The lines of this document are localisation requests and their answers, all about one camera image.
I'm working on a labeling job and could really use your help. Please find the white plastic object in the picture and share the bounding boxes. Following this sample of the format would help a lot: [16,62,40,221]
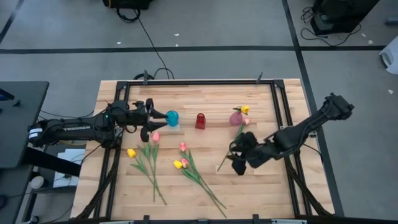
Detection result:
[378,35,398,75]

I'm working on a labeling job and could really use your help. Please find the black aluminium table frame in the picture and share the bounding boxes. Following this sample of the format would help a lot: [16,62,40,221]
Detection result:
[74,70,335,224]

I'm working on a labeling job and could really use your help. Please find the blue glass vase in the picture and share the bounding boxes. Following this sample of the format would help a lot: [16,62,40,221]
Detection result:
[165,110,180,128]

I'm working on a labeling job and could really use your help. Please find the white paper box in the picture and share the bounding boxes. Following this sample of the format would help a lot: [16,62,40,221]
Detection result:
[52,148,86,189]

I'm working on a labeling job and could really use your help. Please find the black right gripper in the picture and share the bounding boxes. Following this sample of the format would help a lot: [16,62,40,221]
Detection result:
[231,131,278,177]

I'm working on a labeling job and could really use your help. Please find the large black equipment box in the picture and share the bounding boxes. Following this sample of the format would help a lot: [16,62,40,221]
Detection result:
[310,0,381,36]

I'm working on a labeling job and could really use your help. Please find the white round object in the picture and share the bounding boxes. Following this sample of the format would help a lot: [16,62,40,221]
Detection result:
[29,175,45,190]

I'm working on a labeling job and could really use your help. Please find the black equipment case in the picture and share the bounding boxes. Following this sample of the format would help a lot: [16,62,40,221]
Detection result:
[101,0,154,11]

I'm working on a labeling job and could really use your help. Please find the pink artificial tulip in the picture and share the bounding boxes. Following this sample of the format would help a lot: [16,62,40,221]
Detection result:
[181,158,218,203]
[179,142,228,210]
[141,131,161,203]
[216,117,251,172]

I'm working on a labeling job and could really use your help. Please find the black floor cable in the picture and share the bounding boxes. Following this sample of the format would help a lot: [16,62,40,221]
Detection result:
[116,6,175,80]

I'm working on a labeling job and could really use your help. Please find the tangled black cables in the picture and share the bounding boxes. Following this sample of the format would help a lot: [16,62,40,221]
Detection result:
[300,6,363,47]

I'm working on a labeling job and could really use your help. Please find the purple glass vase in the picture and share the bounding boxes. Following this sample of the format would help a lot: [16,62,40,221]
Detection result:
[229,111,244,126]

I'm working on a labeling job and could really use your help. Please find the black desk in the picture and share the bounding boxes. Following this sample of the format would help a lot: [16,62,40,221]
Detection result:
[0,80,50,169]

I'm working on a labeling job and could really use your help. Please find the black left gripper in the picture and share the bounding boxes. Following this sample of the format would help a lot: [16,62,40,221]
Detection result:
[123,98,169,143]

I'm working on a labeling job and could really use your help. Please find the red glass vase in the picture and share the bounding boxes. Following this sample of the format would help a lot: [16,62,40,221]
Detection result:
[195,113,206,130]

